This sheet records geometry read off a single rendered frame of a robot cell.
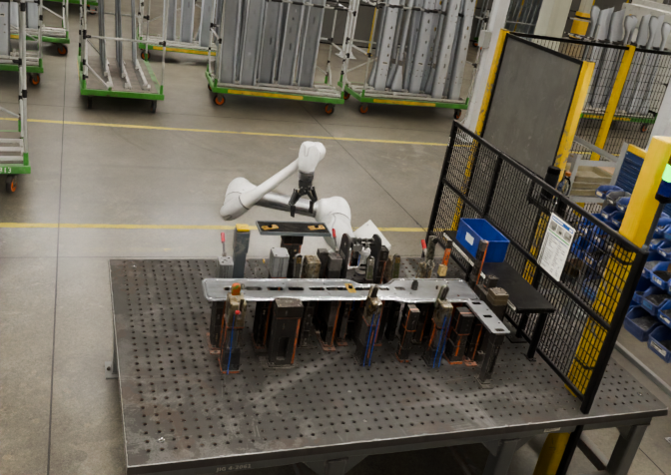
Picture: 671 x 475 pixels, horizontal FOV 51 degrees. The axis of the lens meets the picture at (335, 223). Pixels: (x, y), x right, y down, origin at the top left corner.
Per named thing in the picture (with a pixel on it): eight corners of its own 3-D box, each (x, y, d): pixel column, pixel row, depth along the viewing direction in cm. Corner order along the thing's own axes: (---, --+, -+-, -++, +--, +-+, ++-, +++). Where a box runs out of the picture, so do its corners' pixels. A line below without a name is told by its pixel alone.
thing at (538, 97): (531, 310, 567) (608, 65, 489) (516, 310, 562) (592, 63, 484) (454, 237, 681) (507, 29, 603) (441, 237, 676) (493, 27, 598)
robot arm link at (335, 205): (346, 237, 428) (346, 215, 446) (353, 216, 419) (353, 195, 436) (222, 210, 418) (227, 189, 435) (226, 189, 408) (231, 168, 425)
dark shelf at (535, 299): (516, 313, 344) (517, 308, 343) (441, 234, 421) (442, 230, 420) (554, 313, 351) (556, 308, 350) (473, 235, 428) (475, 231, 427)
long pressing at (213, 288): (206, 304, 308) (206, 301, 307) (200, 278, 327) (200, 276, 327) (482, 302, 352) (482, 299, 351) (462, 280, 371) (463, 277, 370)
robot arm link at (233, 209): (236, 200, 398) (239, 186, 408) (213, 216, 405) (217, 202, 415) (251, 215, 404) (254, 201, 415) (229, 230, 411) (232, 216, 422)
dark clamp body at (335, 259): (317, 326, 361) (329, 260, 346) (311, 312, 372) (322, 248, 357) (336, 326, 364) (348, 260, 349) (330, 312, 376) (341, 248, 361)
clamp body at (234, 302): (220, 377, 309) (228, 306, 295) (215, 357, 322) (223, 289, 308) (243, 376, 313) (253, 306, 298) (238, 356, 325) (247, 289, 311)
